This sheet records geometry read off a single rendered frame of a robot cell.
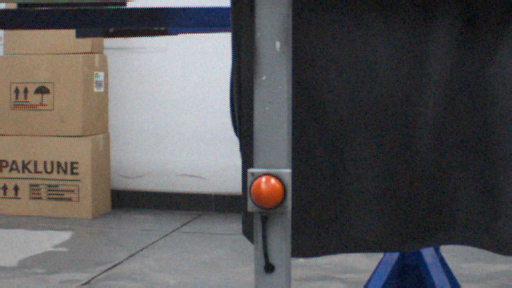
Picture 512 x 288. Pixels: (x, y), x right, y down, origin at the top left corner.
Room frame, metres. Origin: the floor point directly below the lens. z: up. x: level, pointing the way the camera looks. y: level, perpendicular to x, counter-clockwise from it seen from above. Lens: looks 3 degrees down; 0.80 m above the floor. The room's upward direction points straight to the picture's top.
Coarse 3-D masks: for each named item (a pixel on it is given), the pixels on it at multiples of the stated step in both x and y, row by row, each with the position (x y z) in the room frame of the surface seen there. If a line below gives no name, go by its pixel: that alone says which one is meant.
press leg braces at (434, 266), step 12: (396, 252) 2.98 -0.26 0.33; (420, 252) 2.98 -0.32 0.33; (432, 252) 2.98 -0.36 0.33; (384, 264) 2.97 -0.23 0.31; (396, 264) 2.97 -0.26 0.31; (420, 264) 2.98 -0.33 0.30; (432, 264) 2.95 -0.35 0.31; (444, 264) 3.16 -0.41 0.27; (372, 276) 3.22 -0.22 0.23; (384, 276) 2.94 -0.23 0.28; (396, 276) 2.97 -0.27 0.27; (432, 276) 2.92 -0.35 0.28; (444, 276) 2.93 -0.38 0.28
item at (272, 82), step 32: (256, 0) 1.45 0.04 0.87; (288, 0) 1.45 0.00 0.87; (256, 32) 1.45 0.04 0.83; (288, 32) 1.45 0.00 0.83; (256, 64) 1.45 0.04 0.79; (288, 64) 1.46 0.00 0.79; (256, 96) 1.45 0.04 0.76; (288, 96) 1.46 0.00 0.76; (256, 128) 1.45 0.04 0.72; (288, 128) 1.46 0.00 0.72; (256, 160) 1.45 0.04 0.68; (288, 160) 1.46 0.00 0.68; (288, 192) 1.44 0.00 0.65; (256, 224) 1.45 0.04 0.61; (288, 224) 1.46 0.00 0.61; (256, 256) 1.45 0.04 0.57; (288, 256) 1.46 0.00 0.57
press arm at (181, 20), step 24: (0, 24) 2.64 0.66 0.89; (24, 24) 2.66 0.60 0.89; (48, 24) 2.68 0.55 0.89; (72, 24) 2.70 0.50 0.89; (96, 24) 2.73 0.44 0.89; (120, 24) 2.75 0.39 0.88; (144, 24) 2.77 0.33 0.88; (168, 24) 2.80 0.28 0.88; (192, 24) 2.82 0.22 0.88; (216, 24) 2.84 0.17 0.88
